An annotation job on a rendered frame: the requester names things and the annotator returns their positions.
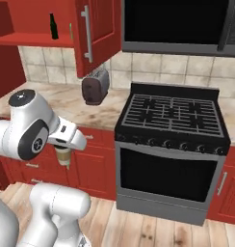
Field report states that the dark glass bottle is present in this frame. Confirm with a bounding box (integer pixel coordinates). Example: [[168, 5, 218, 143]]
[[48, 13, 60, 41]]

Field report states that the black and grey stove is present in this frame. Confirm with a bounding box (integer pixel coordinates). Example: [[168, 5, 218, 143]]
[[114, 81, 232, 227]]

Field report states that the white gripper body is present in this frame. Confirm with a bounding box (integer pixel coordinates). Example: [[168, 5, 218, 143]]
[[47, 127, 89, 152]]

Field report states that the tan cup with white lid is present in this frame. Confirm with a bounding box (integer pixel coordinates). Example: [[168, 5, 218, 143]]
[[55, 145, 73, 169]]

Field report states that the black and grey microwave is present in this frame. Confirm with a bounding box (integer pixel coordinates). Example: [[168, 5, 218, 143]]
[[120, 0, 235, 59]]

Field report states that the open red wall cabinet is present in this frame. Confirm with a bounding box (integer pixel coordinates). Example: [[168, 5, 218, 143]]
[[0, 0, 76, 49]]

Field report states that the red wall cabinet door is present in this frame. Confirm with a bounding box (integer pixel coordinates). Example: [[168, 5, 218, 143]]
[[72, 0, 123, 79]]

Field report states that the red base cabinet door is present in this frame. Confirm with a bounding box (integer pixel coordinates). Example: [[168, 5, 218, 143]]
[[206, 146, 235, 227], [71, 149, 118, 201]]

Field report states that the silver and brown toaster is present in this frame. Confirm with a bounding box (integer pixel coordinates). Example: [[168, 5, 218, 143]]
[[81, 68, 111, 107]]

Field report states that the grey oven door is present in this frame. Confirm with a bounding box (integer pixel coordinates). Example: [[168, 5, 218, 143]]
[[115, 141, 227, 227]]

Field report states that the silver cabinet door handle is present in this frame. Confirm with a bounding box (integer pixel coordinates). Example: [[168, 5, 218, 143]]
[[80, 4, 94, 64]]

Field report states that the red drawer front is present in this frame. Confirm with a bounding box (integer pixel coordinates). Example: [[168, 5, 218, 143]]
[[18, 143, 71, 178], [75, 125, 117, 151], [13, 172, 71, 188]]

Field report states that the grey oven door handle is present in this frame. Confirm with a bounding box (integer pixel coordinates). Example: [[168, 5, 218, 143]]
[[115, 141, 227, 163]]

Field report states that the red tall cabinet side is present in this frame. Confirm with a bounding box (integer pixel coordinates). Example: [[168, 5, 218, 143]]
[[0, 44, 28, 102]]

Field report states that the silver base cabinet handle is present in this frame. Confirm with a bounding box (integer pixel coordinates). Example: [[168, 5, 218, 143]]
[[217, 171, 228, 197]]

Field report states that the dark grey microwave handle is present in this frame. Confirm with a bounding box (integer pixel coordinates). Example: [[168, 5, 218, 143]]
[[217, 0, 235, 52]]

